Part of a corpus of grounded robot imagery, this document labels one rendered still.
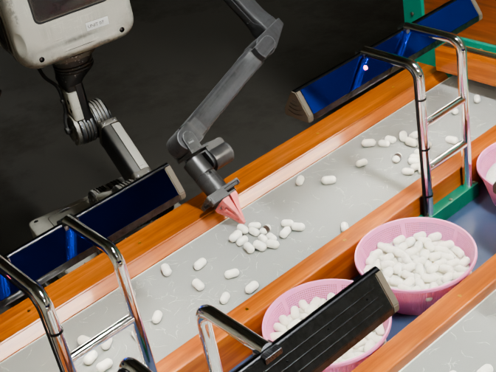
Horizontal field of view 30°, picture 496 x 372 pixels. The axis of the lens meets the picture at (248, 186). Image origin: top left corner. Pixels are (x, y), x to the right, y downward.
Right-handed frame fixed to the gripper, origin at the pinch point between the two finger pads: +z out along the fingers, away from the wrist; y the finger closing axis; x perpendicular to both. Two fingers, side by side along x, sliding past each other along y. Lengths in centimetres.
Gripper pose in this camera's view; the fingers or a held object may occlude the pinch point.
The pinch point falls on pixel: (242, 221)
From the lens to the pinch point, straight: 226.3
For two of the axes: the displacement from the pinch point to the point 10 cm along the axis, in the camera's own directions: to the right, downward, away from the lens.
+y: 7.3, -4.9, 4.8
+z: 6.3, 7.5, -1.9
